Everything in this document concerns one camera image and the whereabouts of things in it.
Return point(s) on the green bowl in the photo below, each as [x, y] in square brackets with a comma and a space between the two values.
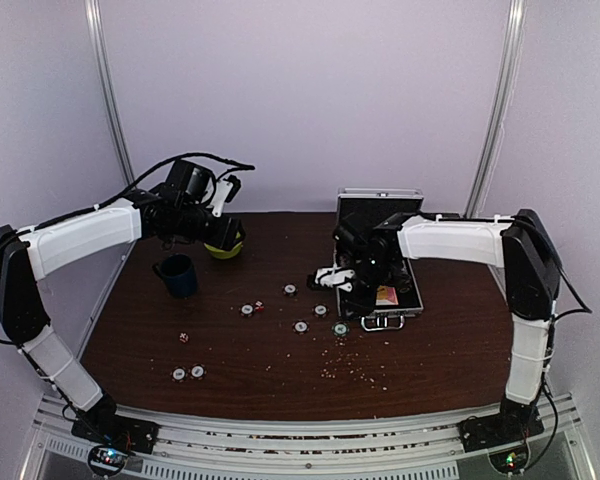
[224, 254]

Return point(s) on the red chip next to green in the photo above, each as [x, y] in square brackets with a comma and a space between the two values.
[300, 327]

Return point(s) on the red chip front left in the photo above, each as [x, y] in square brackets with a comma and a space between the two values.
[179, 374]

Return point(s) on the aluminium frame post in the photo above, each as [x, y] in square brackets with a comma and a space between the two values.
[503, 93]
[98, 41]

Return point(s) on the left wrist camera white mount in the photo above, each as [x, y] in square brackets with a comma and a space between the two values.
[226, 190]

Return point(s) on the front aluminium rail base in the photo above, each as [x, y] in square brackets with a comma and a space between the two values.
[424, 446]

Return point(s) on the green poker chip front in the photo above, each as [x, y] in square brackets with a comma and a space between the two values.
[340, 329]

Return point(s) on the left aluminium frame post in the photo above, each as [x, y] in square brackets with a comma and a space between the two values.
[98, 41]

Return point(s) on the dark blue mug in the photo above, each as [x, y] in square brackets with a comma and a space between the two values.
[178, 274]

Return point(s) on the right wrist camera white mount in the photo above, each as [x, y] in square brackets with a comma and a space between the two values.
[331, 278]

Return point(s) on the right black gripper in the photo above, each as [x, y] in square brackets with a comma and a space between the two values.
[362, 306]

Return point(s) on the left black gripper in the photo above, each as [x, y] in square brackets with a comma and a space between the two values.
[223, 238]

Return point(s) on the right aluminium frame post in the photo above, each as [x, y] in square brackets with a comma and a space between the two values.
[503, 93]

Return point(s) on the aluminium poker case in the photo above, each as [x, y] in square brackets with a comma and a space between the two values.
[400, 298]

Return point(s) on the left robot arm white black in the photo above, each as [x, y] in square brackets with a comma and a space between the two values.
[30, 254]

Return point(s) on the red chip front right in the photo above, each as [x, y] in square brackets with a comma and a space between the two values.
[197, 372]

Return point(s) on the red chip by dice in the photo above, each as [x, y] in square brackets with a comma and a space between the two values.
[247, 310]

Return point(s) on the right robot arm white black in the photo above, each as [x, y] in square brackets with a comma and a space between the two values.
[519, 245]

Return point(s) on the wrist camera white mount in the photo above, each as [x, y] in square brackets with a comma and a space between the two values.
[331, 278]
[226, 190]

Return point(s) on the card deck in case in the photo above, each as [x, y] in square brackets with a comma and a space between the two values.
[386, 296]

